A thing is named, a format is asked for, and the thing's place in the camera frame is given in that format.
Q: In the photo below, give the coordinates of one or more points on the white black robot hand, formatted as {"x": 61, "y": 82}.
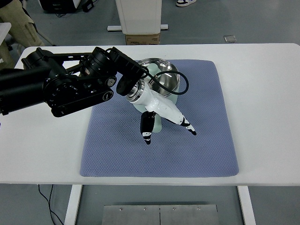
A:
{"x": 155, "y": 104}

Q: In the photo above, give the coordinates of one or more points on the green pot with handle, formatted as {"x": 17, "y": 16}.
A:
{"x": 157, "y": 87}

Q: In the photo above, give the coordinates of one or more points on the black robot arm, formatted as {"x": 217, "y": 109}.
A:
{"x": 68, "y": 82}

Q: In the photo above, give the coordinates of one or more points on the cardboard box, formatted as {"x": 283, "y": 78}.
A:
{"x": 143, "y": 39}

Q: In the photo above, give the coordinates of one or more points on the black white sneaker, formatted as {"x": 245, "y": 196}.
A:
{"x": 184, "y": 3}

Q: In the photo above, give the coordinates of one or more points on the grey floor socket plate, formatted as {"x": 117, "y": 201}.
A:
{"x": 230, "y": 39}

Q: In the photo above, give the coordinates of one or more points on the black equipment case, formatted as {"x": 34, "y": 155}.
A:
{"x": 66, "y": 6}

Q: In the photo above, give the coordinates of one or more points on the person in khaki trousers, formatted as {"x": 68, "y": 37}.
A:
{"x": 23, "y": 28}

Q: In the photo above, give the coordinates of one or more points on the white side table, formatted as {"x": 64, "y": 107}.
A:
{"x": 4, "y": 32}

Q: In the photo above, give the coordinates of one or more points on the white pedestal cabinet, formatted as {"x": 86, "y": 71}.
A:
{"x": 139, "y": 17}

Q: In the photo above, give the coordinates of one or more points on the metal base plate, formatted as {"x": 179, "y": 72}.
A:
{"x": 160, "y": 215}

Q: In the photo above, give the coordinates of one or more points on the white table frame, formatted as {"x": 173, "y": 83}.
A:
{"x": 243, "y": 191}

